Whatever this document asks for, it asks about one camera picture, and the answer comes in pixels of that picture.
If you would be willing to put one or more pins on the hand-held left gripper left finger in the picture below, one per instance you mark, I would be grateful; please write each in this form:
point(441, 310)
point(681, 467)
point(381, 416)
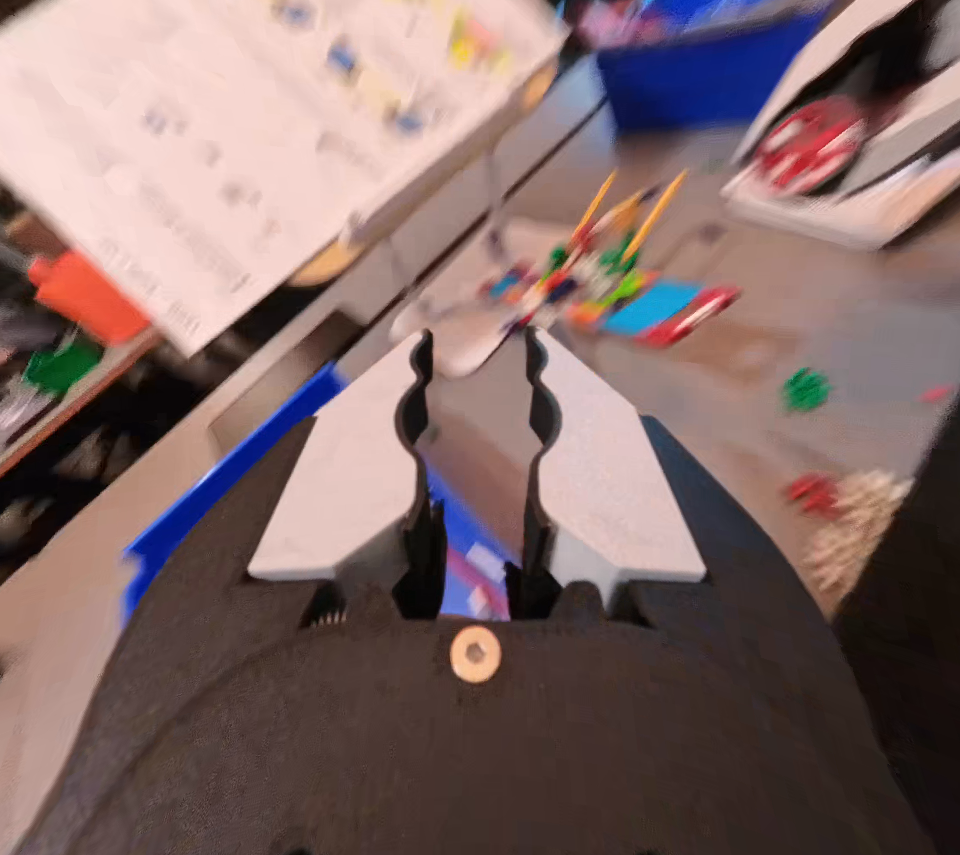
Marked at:
point(345, 487)

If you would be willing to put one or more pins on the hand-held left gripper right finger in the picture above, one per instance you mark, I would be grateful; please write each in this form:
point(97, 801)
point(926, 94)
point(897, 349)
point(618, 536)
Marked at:
point(607, 487)

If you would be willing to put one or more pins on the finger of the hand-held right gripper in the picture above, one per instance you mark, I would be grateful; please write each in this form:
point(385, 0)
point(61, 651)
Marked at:
point(862, 214)
point(832, 37)

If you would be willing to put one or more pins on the red wheel with black tyre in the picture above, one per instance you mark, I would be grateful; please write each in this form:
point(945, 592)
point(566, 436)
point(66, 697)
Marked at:
point(810, 146)

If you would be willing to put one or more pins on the blue plastic bin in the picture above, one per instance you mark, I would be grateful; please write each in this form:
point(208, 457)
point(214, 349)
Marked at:
point(675, 82)
point(225, 465)

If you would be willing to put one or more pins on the green fan-shaped connector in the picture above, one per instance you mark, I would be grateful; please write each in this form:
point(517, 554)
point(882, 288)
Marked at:
point(806, 390)

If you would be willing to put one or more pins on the colourful toy construction model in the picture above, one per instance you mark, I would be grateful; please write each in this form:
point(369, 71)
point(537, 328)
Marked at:
point(652, 307)

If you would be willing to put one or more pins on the small red square piece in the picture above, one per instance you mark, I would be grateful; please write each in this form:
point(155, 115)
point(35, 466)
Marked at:
point(937, 394)

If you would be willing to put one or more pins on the red fan-shaped connector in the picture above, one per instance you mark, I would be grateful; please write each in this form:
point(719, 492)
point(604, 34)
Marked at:
point(814, 495)

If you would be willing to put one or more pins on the beige snowflake connector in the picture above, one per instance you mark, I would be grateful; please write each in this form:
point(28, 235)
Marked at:
point(840, 559)

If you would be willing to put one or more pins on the white snowflake connector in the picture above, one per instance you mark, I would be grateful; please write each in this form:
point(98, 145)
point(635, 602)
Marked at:
point(874, 499)

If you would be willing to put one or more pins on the green plastic object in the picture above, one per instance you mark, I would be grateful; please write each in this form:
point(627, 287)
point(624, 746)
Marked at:
point(64, 366)

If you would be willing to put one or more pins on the dark perforated chair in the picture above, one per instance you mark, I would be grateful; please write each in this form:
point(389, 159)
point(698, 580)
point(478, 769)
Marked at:
point(915, 645)

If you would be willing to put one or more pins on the printed instruction sheet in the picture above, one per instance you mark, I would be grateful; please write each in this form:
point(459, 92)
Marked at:
point(225, 82)

